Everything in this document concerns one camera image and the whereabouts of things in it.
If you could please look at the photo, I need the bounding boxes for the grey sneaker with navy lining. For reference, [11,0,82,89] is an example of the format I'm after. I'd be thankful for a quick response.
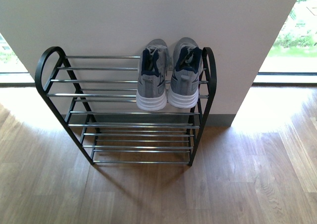
[136,39,170,112]

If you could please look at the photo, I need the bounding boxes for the black metal shoe rack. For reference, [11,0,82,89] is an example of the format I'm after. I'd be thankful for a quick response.
[35,47,217,166]

